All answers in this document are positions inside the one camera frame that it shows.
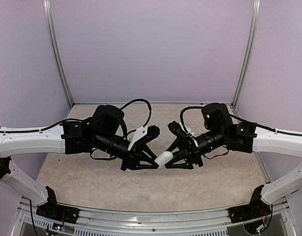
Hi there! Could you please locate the right aluminium corner post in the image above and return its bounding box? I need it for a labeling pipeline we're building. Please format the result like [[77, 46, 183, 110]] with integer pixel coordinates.
[[231, 0, 261, 108]]

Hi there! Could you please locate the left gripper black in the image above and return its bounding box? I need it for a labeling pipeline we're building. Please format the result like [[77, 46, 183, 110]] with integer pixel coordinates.
[[94, 131, 159, 172]]

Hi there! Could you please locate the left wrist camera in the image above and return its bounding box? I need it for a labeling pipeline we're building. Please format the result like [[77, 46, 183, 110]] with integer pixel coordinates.
[[127, 125, 160, 151]]

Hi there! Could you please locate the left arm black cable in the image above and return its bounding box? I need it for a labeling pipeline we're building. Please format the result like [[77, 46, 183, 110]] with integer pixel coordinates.
[[0, 99, 153, 138]]

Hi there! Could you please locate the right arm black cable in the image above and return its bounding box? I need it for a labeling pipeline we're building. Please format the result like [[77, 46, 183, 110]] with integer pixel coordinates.
[[180, 105, 302, 158]]

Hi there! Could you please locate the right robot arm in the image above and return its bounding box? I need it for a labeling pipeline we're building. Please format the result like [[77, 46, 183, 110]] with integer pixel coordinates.
[[165, 103, 302, 218]]

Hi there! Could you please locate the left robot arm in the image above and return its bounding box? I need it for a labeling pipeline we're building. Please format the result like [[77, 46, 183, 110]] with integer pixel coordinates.
[[0, 105, 159, 219]]

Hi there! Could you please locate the aluminium corner post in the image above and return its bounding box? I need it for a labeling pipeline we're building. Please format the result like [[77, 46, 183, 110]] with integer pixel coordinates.
[[231, 0, 261, 108], [43, 0, 74, 109]]

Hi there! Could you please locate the curved aluminium front rail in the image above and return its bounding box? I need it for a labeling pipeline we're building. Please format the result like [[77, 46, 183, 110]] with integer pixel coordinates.
[[12, 196, 297, 236]]

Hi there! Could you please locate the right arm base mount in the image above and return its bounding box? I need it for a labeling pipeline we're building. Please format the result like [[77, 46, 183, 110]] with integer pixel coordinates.
[[228, 184, 272, 223]]

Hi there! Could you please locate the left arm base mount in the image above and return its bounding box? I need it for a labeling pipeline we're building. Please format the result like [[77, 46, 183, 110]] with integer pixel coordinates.
[[36, 186, 80, 224]]

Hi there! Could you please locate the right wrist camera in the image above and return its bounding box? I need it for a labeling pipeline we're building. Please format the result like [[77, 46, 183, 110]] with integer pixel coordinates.
[[168, 121, 197, 143]]

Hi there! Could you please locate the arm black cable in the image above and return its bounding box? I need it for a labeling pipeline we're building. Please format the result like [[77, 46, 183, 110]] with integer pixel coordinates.
[[0, 99, 153, 138], [180, 105, 302, 158]]

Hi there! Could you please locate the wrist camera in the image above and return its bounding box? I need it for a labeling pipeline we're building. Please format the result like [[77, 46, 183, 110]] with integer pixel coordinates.
[[127, 125, 160, 151], [168, 121, 197, 143]]

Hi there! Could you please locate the left aluminium corner post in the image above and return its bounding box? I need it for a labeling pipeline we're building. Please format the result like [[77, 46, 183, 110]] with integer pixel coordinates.
[[43, 0, 74, 109]]

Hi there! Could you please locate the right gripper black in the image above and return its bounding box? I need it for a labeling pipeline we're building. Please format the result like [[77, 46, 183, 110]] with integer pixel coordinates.
[[162, 128, 226, 170]]

